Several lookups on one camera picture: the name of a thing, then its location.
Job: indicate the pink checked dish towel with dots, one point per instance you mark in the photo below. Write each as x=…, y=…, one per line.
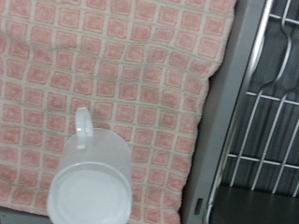
x=124, y=77

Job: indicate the white mug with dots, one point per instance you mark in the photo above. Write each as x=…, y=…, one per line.
x=90, y=186

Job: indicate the dark grey utensil holder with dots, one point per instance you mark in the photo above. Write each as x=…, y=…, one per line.
x=255, y=207

